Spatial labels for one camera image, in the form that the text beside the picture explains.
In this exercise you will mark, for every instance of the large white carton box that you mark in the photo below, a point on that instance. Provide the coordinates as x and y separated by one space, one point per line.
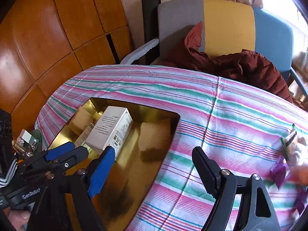
112 129

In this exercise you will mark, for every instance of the green glass side table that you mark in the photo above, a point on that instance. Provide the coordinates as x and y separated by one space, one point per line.
37 134

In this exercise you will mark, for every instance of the white sock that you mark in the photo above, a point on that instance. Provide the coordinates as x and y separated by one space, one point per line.
297 154

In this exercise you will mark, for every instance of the gold metal tin box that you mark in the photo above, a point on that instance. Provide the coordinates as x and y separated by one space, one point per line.
138 163

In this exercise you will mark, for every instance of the person left hand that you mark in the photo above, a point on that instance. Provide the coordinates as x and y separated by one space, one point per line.
18 219

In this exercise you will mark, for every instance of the gold perfume bottle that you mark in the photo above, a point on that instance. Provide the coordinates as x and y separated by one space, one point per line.
21 150

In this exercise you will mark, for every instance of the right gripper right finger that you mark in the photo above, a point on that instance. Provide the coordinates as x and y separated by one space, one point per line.
212 176

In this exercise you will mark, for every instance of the peach pump bottle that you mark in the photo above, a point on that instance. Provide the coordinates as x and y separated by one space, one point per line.
299 174

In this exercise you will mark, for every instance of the wooden wardrobe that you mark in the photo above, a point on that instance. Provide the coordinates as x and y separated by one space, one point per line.
46 42

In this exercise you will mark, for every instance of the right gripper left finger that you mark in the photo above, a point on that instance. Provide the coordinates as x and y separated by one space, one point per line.
98 171

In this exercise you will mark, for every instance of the striped pink green bedsheet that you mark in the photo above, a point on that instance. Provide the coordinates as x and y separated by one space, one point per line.
236 125

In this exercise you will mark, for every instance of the tricolour fabric armchair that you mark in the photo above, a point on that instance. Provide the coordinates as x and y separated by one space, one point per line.
228 27

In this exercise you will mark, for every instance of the green cracker packet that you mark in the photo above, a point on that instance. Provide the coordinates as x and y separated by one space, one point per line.
287 141

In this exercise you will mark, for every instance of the small white cube box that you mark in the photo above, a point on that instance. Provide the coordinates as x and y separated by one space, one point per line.
28 138

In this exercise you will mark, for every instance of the green white medicine box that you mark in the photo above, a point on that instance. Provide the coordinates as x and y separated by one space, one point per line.
84 135

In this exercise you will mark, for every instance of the purple snack pouch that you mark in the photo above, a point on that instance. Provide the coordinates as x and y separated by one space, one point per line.
280 172

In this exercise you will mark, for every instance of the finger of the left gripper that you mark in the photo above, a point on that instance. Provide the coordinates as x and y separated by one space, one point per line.
72 158
54 153

